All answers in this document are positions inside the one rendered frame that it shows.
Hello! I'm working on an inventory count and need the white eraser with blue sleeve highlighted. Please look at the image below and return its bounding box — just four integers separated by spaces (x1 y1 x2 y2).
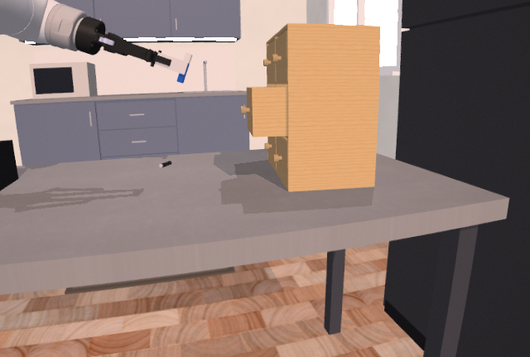
177 53 192 84

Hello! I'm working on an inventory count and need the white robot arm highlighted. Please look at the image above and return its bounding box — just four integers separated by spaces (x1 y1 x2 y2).
0 0 87 51

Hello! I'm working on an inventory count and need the small wooden chest of drawers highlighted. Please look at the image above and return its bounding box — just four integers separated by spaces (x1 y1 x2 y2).
267 23 381 192

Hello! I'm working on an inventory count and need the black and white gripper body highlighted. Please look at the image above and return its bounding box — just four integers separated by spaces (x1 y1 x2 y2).
75 17 106 55

